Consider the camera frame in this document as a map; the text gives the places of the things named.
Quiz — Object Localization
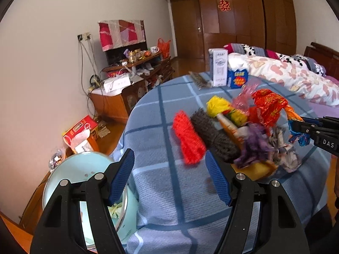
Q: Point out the orange plastic bag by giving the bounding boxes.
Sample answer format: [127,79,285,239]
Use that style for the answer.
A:
[157,38,171,59]

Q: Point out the red patchwork cloth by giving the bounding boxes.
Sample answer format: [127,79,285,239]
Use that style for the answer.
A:
[98,19,146,52]

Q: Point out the wooden headboard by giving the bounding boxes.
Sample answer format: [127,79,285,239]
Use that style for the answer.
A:
[303,42,339,81]

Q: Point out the blue snack box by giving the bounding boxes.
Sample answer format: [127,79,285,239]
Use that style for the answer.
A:
[228,69,249,89]

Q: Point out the yellow sponge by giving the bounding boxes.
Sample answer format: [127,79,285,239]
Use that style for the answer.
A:
[230,161,278,182]

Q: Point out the purple plastic bag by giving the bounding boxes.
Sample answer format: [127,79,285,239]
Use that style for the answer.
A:
[234,123,273,168]

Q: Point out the pink plastic wrapper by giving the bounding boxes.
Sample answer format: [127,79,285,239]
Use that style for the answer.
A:
[233,85,258,112]

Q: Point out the bundle of cables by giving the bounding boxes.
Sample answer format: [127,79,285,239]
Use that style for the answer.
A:
[78,38,106,117]

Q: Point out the red face mask box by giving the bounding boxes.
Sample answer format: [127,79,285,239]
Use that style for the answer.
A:
[63,115,99,154]

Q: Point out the grey rope bundle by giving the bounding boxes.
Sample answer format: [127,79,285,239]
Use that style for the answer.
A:
[190,108,240,163]

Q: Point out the red foil wrapper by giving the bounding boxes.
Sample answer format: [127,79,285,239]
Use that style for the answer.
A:
[250,88,301,135]

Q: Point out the patchwork cow print blanket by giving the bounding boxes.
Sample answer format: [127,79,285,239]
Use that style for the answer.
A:
[224,43,327,76]

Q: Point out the light blue enamel basin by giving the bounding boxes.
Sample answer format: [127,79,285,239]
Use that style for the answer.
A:
[42,152,139,249]

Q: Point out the white flat box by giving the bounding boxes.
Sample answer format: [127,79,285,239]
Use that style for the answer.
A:
[103,75,131,94]

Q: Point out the blue checked tablecloth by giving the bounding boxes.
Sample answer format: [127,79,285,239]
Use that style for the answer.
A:
[110,71,334,254]

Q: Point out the grey crumpled wrapper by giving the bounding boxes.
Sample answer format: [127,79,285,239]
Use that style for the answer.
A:
[267,127,302,174]

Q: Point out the orange packet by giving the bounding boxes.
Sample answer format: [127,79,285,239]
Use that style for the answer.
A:
[217,114,247,143]

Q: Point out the wooden wardrobe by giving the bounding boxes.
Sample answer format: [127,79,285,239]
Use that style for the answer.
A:
[157,0,297,72]

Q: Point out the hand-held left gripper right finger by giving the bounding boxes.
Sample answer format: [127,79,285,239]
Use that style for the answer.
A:
[205,150,310,254]

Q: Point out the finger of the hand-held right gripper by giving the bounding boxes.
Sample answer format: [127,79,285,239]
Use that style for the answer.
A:
[302,116,339,127]
[291,123,329,139]

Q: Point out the yellow plastic bag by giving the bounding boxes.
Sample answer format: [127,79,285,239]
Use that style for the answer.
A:
[206,95,248,125]

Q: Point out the wooden door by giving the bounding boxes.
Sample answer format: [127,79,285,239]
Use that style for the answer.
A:
[169,0,206,60]

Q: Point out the black television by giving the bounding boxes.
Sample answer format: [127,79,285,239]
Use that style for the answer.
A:
[104,42,146,66]

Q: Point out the yellow cup of wrappers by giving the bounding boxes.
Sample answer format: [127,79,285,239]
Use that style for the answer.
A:
[49,149,65,170]

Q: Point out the floral quilt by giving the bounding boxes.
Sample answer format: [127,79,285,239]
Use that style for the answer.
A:
[228,52,339,108]

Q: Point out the white milk carton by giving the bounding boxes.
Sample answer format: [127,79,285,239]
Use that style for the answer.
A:
[208,48,229,87]

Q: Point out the wooden TV cabinet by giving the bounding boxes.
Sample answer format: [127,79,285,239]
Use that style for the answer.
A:
[89,51,175,124]

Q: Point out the purple bedsheet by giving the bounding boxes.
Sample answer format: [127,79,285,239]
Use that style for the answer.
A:
[308,75,339,118]

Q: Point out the dark comb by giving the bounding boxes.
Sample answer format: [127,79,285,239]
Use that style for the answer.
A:
[189,71,212,88]

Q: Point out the blue candy wrapper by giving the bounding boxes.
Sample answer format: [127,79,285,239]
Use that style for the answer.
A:
[288,119,310,147]

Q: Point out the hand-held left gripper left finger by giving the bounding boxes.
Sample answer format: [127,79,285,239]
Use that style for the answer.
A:
[29,148,135,254]

